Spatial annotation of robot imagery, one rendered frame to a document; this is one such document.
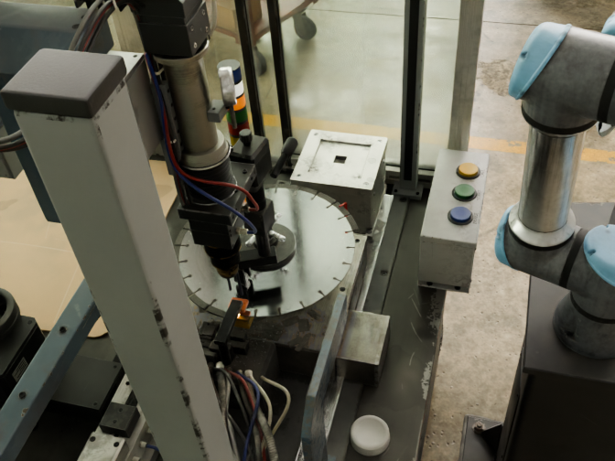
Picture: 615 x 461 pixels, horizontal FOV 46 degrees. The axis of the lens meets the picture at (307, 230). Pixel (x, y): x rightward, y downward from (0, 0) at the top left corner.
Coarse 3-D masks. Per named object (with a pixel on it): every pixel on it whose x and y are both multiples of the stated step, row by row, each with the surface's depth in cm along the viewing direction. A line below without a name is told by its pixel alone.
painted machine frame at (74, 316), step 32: (0, 32) 84; (32, 32) 83; (64, 32) 82; (0, 64) 85; (0, 96) 90; (0, 128) 105; (0, 160) 107; (32, 160) 97; (64, 320) 114; (96, 320) 118; (64, 352) 110; (32, 384) 106; (0, 416) 102; (32, 416) 104; (0, 448) 99
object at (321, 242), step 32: (288, 192) 146; (288, 224) 139; (320, 224) 139; (192, 256) 135; (320, 256) 133; (352, 256) 132; (192, 288) 129; (224, 288) 129; (256, 288) 128; (288, 288) 128; (320, 288) 127
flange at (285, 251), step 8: (280, 224) 138; (280, 232) 136; (288, 232) 136; (272, 240) 133; (288, 240) 135; (248, 248) 134; (256, 248) 134; (280, 248) 133; (288, 248) 133; (280, 256) 132; (288, 256) 132; (272, 264) 131; (280, 264) 132
